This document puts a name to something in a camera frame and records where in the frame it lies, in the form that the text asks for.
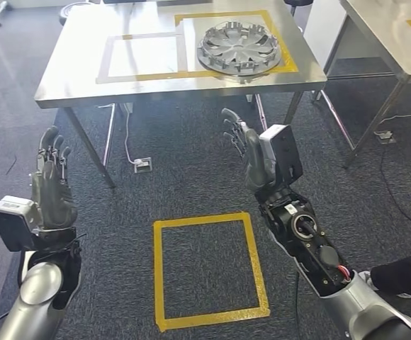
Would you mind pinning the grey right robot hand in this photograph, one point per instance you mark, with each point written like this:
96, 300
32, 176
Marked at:
254, 164

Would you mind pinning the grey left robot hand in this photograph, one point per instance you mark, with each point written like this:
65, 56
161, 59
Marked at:
53, 202

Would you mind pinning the silver plastic wheel hubcap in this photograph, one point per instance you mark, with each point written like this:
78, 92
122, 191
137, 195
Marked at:
239, 47

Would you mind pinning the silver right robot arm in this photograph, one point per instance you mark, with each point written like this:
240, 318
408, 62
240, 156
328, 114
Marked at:
333, 281

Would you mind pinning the steel workbench table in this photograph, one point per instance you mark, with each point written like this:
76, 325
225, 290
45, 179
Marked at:
85, 94
386, 37

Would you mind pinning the metal floor socket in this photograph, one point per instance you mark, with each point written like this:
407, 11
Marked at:
143, 165
385, 137

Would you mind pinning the yellow floor tape square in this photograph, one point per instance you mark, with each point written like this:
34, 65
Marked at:
159, 272

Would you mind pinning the white cabinet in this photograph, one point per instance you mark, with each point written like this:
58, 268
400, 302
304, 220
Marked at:
319, 28

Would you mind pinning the black stool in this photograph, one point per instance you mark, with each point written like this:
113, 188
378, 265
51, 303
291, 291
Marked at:
297, 5

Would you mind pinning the person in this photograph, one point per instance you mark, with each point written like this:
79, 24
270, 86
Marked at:
404, 274

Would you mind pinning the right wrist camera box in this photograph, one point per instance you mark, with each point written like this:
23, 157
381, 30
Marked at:
285, 150

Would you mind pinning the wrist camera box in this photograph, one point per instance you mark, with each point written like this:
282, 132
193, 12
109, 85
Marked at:
285, 150
11, 225

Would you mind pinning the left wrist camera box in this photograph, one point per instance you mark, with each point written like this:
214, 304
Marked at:
11, 225

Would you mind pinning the clear tape frame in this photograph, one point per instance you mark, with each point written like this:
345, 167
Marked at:
105, 63

